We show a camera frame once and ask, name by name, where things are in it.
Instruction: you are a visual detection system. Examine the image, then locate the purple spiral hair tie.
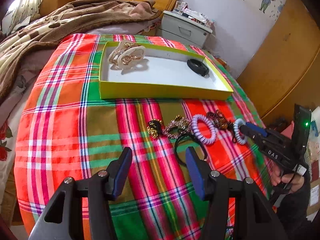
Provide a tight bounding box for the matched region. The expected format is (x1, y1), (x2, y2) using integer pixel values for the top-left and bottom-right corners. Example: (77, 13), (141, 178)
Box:
(191, 114), (218, 145)

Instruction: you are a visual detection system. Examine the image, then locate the dark red bead bracelet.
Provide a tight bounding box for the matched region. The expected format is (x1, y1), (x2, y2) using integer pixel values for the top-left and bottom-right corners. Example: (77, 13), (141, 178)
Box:
(206, 109), (233, 131)

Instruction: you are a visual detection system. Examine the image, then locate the wooden door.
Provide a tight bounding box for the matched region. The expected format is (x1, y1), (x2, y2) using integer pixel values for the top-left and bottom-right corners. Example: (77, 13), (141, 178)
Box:
(237, 0), (319, 126)

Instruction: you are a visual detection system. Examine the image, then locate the yellow shallow box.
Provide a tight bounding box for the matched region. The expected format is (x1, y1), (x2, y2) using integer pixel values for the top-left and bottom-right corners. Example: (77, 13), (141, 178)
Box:
(99, 42), (233, 100)

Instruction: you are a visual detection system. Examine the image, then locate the white nightstand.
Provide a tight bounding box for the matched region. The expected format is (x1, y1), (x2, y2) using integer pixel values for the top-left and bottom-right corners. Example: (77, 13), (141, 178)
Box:
(156, 11), (213, 48)

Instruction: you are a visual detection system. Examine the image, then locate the black wristband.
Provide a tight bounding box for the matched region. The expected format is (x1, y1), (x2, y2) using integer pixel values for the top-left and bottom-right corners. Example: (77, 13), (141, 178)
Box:
(187, 59), (209, 77)

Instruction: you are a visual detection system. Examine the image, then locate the dotted curtain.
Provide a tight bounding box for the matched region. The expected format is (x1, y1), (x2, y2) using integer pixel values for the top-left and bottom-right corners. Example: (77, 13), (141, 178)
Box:
(1, 0), (43, 35)

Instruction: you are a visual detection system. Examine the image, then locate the gold black small hair clip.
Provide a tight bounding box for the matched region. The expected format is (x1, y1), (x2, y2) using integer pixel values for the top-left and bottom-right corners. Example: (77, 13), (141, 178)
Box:
(147, 119), (164, 139)

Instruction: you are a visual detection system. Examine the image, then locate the black hair tie with charm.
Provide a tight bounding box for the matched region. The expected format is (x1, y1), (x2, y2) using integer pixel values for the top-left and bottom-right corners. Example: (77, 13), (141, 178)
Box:
(173, 129), (208, 167)

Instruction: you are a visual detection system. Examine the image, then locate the right hand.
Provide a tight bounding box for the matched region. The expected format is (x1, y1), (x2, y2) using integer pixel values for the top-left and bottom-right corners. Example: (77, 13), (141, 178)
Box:
(271, 171), (305, 193)

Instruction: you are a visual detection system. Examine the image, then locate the plaid red green cloth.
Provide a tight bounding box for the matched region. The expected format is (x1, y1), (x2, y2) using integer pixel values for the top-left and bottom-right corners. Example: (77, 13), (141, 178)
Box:
(14, 34), (263, 239)

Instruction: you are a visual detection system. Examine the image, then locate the black tracker with green light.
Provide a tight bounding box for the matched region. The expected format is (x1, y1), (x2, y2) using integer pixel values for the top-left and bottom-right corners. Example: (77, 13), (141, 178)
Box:
(291, 104), (312, 160)

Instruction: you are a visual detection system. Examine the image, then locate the brown patterned blanket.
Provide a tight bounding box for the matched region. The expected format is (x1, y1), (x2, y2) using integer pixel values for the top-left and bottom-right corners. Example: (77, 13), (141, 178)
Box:
(1, 0), (162, 101)

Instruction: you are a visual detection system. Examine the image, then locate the light blue spiral hair tie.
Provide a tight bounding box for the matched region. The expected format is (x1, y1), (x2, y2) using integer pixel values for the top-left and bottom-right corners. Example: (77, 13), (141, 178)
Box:
(233, 117), (249, 145)

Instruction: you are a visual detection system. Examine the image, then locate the beige hair claw clip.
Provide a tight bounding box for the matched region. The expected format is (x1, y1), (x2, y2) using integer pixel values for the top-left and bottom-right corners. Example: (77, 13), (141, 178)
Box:
(108, 40), (146, 71)

